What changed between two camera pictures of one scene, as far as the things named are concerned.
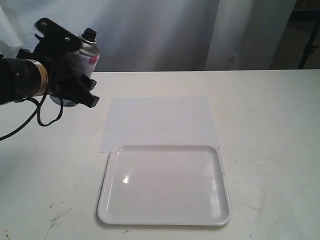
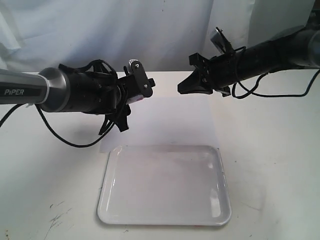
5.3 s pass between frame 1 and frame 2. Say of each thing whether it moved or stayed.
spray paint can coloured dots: moved
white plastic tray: stayed
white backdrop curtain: stayed
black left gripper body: moved
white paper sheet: stayed
